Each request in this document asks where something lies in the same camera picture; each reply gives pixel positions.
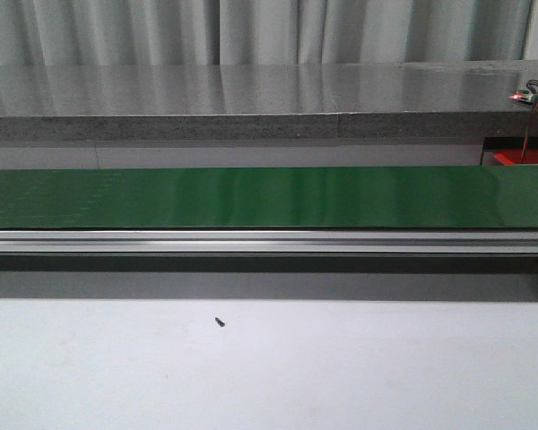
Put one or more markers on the grey curtain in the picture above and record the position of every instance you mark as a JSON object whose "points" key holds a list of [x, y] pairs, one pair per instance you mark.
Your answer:
{"points": [[259, 32]]}

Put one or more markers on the aluminium conveyor frame rail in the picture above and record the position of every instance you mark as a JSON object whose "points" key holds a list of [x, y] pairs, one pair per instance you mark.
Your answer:
{"points": [[209, 241]]}

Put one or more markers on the green conveyor belt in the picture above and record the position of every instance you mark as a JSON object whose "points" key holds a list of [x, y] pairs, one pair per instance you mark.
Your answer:
{"points": [[332, 197]]}

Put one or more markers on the small circuit board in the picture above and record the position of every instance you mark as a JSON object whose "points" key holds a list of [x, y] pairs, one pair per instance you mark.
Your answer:
{"points": [[525, 96]]}

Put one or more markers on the grey stone counter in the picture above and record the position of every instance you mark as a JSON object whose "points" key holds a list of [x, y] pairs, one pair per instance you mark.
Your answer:
{"points": [[262, 102]]}

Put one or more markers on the red plastic tray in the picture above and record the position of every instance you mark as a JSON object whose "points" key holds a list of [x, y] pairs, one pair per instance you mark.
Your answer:
{"points": [[516, 157]]}

